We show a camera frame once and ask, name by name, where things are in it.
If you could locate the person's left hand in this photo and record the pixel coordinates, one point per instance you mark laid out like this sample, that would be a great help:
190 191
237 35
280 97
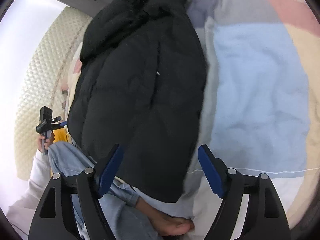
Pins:
45 141

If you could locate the black puffer jacket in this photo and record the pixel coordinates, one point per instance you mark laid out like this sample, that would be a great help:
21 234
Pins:
141 86

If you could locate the cream quilted headboard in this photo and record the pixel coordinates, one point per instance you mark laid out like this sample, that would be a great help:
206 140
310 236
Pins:
42 85

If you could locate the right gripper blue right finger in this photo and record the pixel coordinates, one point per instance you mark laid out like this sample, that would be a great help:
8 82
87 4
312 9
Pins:
214 170

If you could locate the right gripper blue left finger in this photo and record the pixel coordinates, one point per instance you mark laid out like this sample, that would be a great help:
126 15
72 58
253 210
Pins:
106 169

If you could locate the white sleeve left forearm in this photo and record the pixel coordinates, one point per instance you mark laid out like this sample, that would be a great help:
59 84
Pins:
20 214

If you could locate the patchwork plaid bed quilt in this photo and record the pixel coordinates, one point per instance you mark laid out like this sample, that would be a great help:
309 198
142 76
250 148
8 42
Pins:
260 111

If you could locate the person's bare foot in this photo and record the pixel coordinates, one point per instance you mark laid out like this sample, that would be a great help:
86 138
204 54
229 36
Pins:
164 224

